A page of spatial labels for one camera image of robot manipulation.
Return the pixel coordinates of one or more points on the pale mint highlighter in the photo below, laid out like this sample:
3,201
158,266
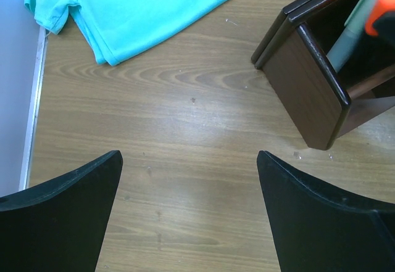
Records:
345,45

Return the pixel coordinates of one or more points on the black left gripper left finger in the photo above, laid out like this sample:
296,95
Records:
60,224

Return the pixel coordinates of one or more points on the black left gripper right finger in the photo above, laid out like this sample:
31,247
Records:
317,226

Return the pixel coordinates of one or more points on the orange black highlighter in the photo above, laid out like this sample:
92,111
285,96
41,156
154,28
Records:
380,21

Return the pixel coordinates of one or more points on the turquoise t-shirt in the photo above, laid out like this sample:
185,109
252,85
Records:
117,30

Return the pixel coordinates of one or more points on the dark wooden desk organizer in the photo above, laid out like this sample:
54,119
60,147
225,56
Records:
323,104

